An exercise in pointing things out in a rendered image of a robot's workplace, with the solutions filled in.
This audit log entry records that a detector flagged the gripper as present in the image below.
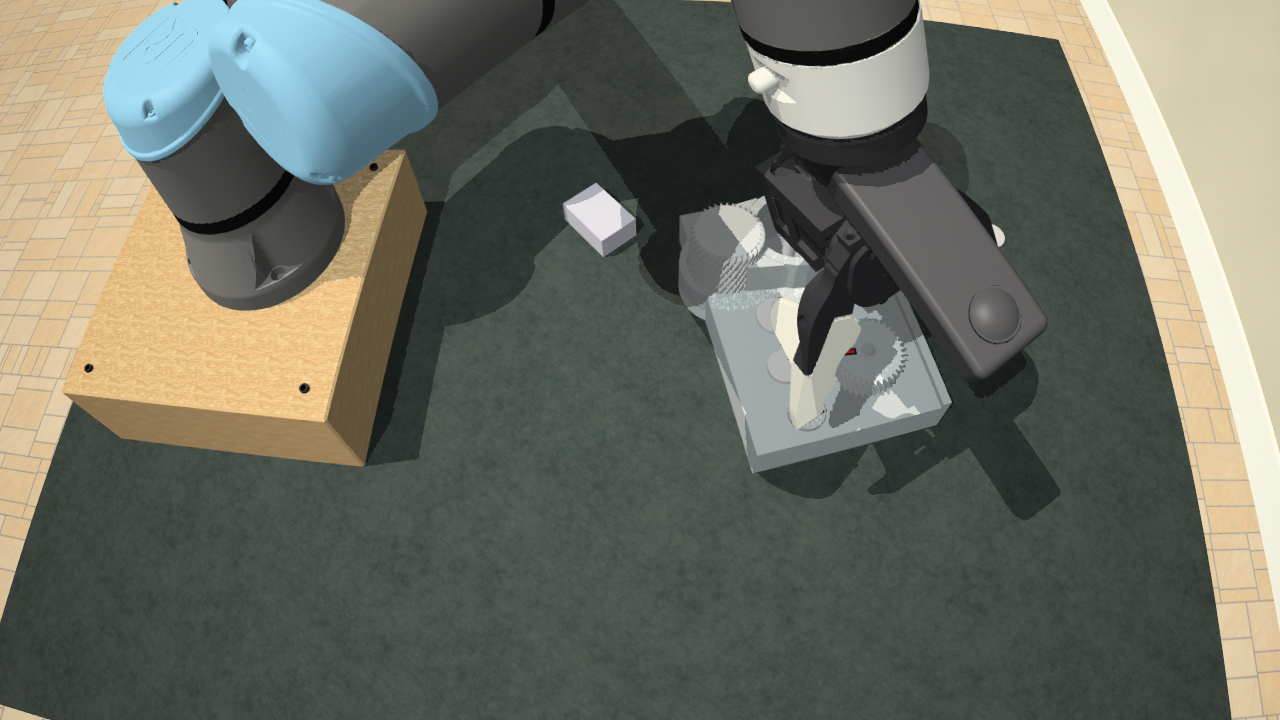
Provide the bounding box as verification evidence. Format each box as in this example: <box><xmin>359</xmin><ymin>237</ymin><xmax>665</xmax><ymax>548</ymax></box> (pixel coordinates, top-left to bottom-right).
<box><xmin>755</xmin><ymin>96</ymin><xmax>928</xmax><ymax>430</ymax></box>

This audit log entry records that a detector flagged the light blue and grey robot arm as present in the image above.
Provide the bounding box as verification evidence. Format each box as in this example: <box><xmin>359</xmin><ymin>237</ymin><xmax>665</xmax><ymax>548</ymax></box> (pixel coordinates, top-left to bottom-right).
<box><xmin>102</xmin><ymin>0</ymin><xmax>1048</xmax><ymax>382</ymax></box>

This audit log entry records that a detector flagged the white flat washer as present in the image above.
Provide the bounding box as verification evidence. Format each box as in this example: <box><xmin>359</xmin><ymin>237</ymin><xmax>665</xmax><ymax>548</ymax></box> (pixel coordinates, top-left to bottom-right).
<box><xmin>787</xmin><ymin>404</ymin><xmax>826</xmax><ymax>432</ymax></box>

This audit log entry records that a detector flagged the grey toothed gear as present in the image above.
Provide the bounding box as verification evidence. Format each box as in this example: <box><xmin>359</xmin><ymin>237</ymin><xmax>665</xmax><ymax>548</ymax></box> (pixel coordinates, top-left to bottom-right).
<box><xmin>835</xmin><ymin>316</ymin><xmax>905</xmax><ymax>397</ymax></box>

